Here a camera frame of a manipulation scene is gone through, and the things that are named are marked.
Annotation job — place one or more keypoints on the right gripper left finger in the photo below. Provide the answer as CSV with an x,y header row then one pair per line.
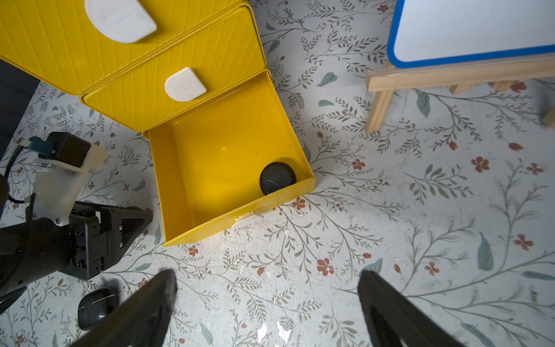
x,y
142,320

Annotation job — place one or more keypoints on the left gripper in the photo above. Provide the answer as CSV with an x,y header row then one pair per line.
x,y
95,236

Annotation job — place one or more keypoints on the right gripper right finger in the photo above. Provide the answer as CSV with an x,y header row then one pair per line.
x,y
392,320

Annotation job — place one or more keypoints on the black square earphone case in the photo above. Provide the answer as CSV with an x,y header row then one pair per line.
x,y
95,306

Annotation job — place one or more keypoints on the black round earphone case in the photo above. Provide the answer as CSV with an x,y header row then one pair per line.
x,y
276,176

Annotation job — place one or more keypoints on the yellow drawer cabinet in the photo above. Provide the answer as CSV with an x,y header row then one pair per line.
x,y
199,49

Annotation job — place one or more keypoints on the yellow drawer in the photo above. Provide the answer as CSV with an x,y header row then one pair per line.
x,y
208,161
56,42
203,64

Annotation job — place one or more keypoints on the wooden easel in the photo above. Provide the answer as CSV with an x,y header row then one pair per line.
x,y
500,74

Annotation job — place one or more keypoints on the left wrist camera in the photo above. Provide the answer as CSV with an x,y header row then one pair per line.
x,y
67,161

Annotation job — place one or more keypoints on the white board blue frame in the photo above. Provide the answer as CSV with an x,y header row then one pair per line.
x,y
430,33

